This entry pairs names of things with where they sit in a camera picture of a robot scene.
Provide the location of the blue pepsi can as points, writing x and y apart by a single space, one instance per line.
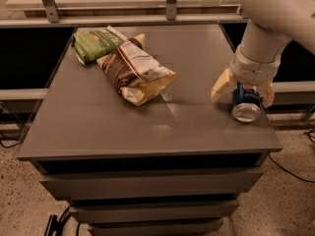
246 103

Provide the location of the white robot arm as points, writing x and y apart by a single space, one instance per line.
272 25

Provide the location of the grey drawer cabinet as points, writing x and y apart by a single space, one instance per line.
176 164

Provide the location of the brown and yellow chip bag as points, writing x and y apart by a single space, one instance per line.
135 74

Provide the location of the green chip bag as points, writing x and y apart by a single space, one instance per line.
92 44

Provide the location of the black device on floor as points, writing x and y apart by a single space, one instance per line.
55 225

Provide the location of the metal railing frame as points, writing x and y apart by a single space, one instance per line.
101 13

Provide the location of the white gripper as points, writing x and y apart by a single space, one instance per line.
254 70

